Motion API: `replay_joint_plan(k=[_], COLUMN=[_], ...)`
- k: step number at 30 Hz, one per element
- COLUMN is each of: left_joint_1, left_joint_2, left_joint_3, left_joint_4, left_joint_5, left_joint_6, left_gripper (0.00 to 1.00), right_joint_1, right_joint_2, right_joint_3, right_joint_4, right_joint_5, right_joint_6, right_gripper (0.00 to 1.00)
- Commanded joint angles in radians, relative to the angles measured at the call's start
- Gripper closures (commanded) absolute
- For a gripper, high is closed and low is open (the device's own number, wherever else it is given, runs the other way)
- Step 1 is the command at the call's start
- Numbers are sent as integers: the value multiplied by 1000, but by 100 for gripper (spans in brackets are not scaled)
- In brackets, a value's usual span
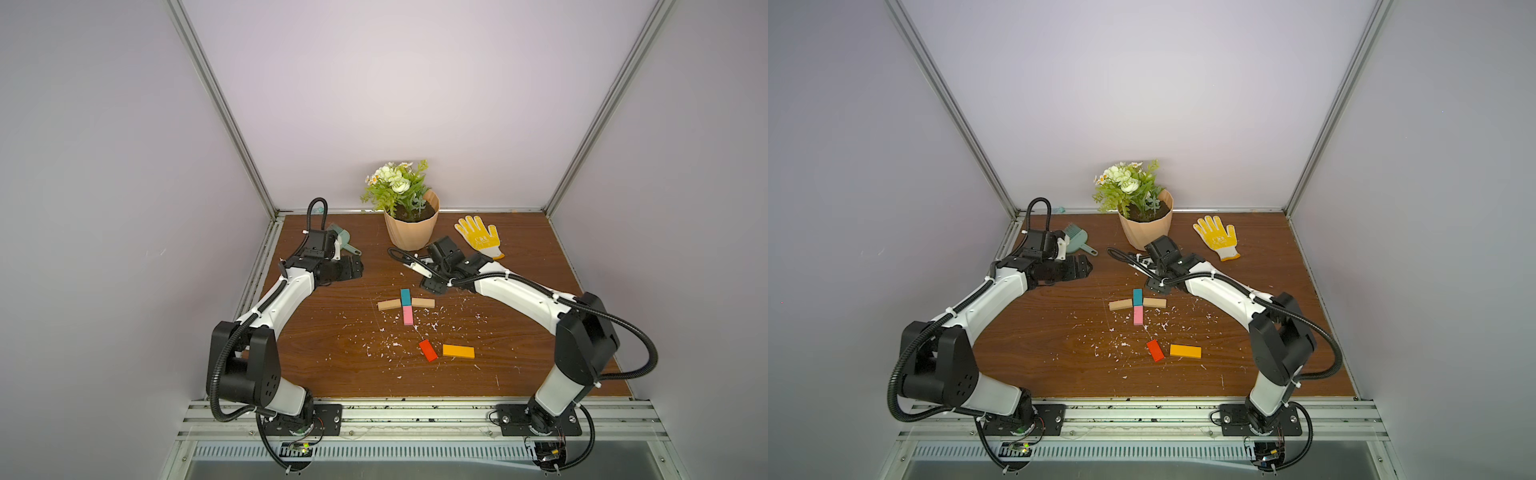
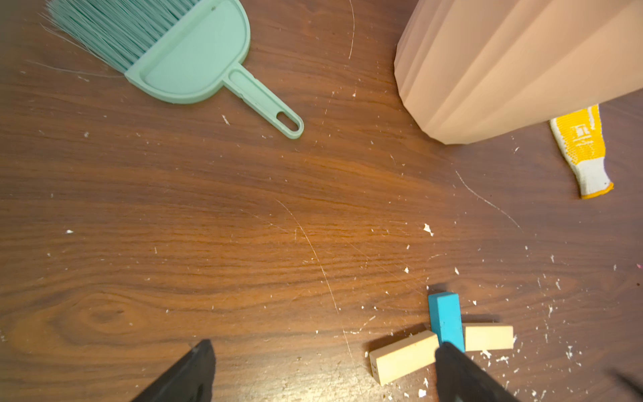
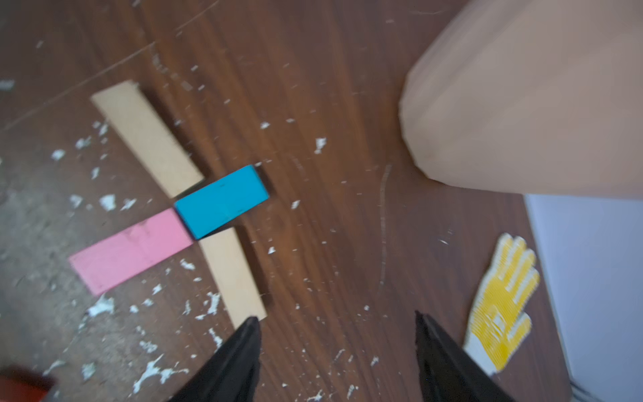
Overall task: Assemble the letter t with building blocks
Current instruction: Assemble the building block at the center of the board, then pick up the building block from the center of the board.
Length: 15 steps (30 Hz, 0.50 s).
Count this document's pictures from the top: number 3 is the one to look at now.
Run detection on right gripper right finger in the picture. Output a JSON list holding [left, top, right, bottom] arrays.
[[415, 311, 512, 402]]

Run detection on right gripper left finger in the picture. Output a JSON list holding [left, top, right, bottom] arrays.
[[170, 317, 261, 402]]

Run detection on natural wooden block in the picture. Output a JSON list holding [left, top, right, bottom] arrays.
[[199, 228, 267, 328], [90, 80, 204, 198]]

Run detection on teal block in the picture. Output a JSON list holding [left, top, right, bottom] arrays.
[[175, 165, 270, 240]]

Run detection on pink block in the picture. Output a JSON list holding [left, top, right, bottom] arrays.
[[69, 209, 194, 296]]

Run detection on red block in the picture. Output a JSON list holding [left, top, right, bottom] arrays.
[[1, 366, 56, 402]]

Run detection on yellow work glove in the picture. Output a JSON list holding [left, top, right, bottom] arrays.
[[463, 233, 540, 376]]

